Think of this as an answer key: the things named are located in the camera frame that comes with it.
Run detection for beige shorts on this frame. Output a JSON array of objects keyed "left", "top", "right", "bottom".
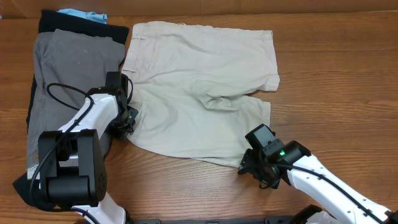
[{"left": 122, "top": 21, "right": 280, "bottom": 167}]

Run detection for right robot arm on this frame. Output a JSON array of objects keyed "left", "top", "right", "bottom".
[{"left": 238, "top": 124, "right": 397, "bottom": 224}]

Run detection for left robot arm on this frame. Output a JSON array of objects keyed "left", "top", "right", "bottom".
[{"left": 31, "top": 72, "right": 138, "bottom": 224}]

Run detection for grey shorts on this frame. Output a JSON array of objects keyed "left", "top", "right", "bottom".
[{"left": 27, "top": 29, "right": 125, "bottom": 176}]

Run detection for light blue garment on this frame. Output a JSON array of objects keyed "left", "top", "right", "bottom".
[{"left": 58, "top": 9, "right": 108, "bottom": 24}]

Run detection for black garment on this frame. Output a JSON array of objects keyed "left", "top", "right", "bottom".
[{"left": 12, "top": 9, "right": 129, "bottom": 210}]

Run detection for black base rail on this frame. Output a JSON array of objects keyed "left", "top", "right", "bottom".
[{"left": 126, "top": 216, "right": 296, "bottom": 224}]

